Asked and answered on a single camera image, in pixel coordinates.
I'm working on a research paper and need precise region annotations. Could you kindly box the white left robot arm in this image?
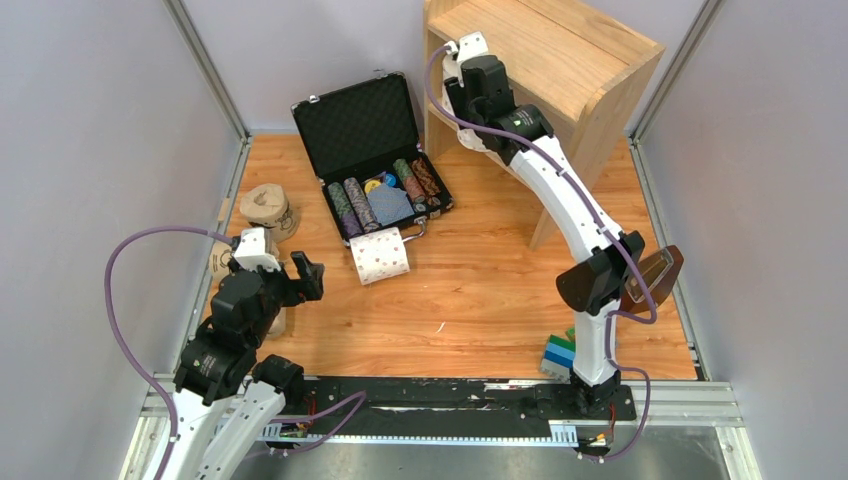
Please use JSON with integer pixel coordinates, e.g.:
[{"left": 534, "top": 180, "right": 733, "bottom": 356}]
[{"left": 145, "top": 251, "right": 325, "bottom": 479}]

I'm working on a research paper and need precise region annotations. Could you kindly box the floral toilet roll two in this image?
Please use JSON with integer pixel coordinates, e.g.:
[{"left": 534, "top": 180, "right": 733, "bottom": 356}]
[{"left": 350, "top": 228, "right": 411, "bottom": 286}]

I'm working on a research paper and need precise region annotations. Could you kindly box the brown wrapped roll upright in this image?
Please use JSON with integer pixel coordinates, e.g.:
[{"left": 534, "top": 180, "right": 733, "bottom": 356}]
[{"left": 239, "top": 183, "right": 300, "bottom": 243}]

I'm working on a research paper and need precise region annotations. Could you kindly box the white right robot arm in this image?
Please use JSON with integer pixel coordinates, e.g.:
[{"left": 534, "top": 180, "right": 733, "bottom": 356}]
[{"left": 443, "top": 53, "right": 645, "bottom": 418}]

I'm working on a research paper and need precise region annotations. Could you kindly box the black poker chip case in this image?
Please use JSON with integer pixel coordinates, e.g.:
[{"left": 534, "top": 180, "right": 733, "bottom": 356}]
[{"left": 291, "top": 72, "right": 455, "bottom": 246}]

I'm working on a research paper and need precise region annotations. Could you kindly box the blue green block stack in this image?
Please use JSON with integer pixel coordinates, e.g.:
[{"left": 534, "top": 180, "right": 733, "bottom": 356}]
[{"left": 539, "top": 335, "right": 576, "bottom": 383}]

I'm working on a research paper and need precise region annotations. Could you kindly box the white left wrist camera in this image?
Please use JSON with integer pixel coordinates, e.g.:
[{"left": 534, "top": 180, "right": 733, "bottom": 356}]
[{"left": 232, "top": 227, "right": 282, "bottom": 272}]

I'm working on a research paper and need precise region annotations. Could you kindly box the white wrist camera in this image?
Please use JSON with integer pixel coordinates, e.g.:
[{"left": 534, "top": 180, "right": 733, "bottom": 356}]
[
  {"left": 442, "top": 31, "right": 489, "bottom": 80},
  {"left": 232, "top": 227, "right": 282, "bottom": 272}
]

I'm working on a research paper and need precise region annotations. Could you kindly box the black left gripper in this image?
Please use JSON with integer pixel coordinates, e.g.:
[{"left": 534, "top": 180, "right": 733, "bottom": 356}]
[{"left": 246, "top": 248, "right": 325, "bottom": 346}]

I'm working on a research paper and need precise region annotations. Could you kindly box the wooden shelf unit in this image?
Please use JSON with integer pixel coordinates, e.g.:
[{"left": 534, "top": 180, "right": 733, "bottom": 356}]
[{"left": 422, "top": 0, "right": 666, "bottom": 251}]

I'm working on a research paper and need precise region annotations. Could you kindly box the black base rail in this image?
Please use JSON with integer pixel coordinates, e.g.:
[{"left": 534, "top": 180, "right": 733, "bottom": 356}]
[{"left": 281, "top": 376, "right": 637, "bottom": 439}]

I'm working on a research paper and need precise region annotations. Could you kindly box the brown metronome with glass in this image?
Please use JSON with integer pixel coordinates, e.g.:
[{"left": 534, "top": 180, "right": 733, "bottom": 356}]
[{"left": 621, "top": 245, "right": 684, "bottom": 314}]

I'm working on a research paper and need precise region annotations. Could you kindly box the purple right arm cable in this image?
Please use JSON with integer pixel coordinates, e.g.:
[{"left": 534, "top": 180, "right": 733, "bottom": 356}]
[{"left": 423, "top": 43, "right": 658, "bottom": 463}]

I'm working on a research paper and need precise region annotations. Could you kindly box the brown wrapped roll lying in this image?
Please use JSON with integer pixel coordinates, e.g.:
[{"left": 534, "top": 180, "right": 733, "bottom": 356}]
[{"left": 208, "top": 242, "right": 233, "bottom": 282}]

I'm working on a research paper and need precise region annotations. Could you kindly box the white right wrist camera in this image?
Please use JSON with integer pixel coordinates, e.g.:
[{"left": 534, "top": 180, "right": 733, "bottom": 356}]
[{"left": 442, "top": 31, "right": 489, "bottom": 80}]

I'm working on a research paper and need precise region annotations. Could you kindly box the brown roll labelled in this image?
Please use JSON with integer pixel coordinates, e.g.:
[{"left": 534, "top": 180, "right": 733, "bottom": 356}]
[{"left": 265, "top": 308, "right": 287, "bottom": 341}]

